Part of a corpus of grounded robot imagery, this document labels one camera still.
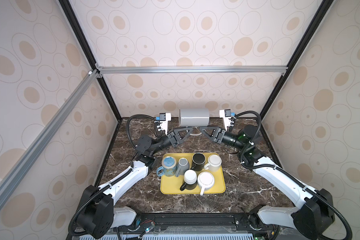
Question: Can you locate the large grey mug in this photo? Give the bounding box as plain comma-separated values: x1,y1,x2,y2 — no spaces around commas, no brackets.
179,108,210,127

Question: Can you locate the blue mug yellow inside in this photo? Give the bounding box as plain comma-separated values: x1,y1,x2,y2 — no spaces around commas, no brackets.
157,157,177,177

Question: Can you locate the small grey mug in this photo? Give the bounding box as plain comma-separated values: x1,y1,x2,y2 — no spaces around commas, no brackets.
175,158,190,177

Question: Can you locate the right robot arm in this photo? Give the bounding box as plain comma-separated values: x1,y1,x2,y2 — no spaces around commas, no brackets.
199,125,353,240

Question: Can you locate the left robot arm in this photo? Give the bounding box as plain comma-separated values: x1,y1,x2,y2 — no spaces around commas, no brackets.
68,127,193,239

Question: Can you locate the cream white mug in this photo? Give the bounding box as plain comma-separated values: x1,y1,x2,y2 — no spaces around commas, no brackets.
204,154,222,172

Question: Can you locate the black mug upside down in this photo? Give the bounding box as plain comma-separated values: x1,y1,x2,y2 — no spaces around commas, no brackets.
191,153,206,172

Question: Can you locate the black mug white base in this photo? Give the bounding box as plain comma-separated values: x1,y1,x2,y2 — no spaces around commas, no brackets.
180,170,198,191

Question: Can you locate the white mug upside down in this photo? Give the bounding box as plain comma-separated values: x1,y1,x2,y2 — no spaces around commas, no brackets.
197,172,215,196

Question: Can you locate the yellow plastic tray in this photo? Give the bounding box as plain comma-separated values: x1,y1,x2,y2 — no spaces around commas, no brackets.
160,153,226,195

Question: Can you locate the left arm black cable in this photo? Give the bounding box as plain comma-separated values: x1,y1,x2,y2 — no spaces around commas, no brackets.
125,114,163,151

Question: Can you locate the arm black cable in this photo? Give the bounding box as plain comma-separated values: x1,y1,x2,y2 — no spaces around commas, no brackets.
125,114,163,151
233,110,263,163

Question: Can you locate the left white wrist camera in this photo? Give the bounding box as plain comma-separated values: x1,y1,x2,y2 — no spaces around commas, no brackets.
155,113,172,135

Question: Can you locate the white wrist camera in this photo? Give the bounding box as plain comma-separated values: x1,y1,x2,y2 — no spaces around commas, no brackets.
219,109,236,132
155,113,172,135

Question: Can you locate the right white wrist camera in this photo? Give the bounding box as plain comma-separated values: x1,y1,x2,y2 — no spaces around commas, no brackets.
219,109,236,132

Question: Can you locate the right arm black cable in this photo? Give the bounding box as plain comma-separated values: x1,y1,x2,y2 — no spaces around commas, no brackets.
233,110,263,163

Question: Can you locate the horizontal aluminium rail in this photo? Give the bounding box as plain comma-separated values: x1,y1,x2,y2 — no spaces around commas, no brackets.
99,65,288,74

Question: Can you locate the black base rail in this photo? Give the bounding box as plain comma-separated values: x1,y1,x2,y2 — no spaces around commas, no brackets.
65,212,325,240

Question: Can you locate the left slanted aluminium rail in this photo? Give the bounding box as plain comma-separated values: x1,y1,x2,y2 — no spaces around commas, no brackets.
0,69,100,210

